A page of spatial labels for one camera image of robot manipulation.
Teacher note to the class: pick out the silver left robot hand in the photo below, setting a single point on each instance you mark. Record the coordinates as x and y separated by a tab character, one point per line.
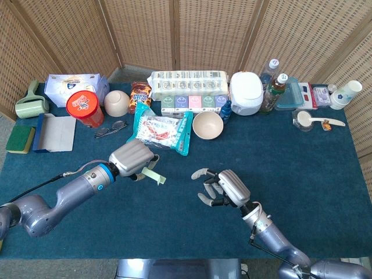
132	155

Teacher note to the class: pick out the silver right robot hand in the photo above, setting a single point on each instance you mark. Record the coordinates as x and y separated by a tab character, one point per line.
234	187

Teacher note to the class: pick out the pale green stick piece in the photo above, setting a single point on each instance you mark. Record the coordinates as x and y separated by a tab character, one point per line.
149	173

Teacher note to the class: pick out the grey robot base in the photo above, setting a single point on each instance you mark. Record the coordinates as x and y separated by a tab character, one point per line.
178	270

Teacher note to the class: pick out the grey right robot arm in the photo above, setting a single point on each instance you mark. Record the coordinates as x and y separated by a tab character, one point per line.
276	235

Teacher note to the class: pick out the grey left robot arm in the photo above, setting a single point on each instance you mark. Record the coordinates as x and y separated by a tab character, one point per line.
72	189

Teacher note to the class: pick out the black eyeglasses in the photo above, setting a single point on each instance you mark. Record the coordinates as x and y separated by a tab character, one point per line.
117	125

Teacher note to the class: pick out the teal snack bag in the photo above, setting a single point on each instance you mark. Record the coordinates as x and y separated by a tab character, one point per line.
160	130

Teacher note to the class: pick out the blue felt table cover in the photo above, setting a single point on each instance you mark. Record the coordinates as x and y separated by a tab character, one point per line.
203	226

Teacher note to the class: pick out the upturned beige bowl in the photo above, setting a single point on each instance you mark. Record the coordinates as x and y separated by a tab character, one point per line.
117	103

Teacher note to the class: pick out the brown cookie packet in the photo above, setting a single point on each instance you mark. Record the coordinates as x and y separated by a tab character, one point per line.
140	97

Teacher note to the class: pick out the green small tissue box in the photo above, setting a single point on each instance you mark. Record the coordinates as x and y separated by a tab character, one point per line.
208	102
168	103

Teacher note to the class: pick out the orange instant noodle cup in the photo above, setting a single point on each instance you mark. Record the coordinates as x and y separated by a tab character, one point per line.
85	109

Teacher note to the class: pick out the open beige bowl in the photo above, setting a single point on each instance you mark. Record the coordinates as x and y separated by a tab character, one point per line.
207	126

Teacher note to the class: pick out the purple small tissue box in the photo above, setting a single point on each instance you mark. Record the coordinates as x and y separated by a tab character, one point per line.
221	101
182	103

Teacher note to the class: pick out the blue spray bottle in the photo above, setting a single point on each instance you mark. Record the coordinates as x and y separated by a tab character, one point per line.
225	112

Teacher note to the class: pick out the blue box grey flap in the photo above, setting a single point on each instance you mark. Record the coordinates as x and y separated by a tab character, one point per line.
56	133

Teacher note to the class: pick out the pink small tissue box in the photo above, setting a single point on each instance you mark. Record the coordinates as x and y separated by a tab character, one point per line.
195	102

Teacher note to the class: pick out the small glass bowl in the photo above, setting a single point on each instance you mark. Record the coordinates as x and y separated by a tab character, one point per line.
299	126

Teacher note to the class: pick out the white plastic tissue pack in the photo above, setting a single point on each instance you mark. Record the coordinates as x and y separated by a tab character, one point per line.
72	87

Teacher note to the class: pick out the white toilet roll pack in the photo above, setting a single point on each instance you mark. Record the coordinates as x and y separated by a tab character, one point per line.
189	84

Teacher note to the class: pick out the white lidded plastic pot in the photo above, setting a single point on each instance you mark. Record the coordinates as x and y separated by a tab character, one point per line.
246	93

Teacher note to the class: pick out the green tea bottle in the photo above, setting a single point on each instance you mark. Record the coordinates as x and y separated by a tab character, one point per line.
271	96

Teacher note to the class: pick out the beige plastic spoon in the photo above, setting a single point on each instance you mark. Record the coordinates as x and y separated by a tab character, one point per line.
305	118

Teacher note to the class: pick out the clear container teal lid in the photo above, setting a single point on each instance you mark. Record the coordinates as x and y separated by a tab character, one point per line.
290	96

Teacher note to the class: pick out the small orange candy wrapper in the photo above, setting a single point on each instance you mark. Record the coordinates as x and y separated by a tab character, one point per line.
326	125

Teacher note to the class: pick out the green lint roller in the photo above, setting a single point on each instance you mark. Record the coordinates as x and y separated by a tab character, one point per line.
29	109

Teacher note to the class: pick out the red white box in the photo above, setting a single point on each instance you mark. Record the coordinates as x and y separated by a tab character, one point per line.
307	94

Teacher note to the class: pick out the clear water bottle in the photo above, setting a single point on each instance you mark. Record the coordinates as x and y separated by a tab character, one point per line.
270	68

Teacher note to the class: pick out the clear box purple contents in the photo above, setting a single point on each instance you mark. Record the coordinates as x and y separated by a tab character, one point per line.
321	96

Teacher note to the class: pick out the small white capped jar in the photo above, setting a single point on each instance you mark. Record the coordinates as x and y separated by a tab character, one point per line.
332	88

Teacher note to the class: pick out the wicker folding screen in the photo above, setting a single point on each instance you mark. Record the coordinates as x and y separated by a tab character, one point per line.
203	32

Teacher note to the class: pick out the flower print paper cups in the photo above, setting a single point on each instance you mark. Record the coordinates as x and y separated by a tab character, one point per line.
344	94

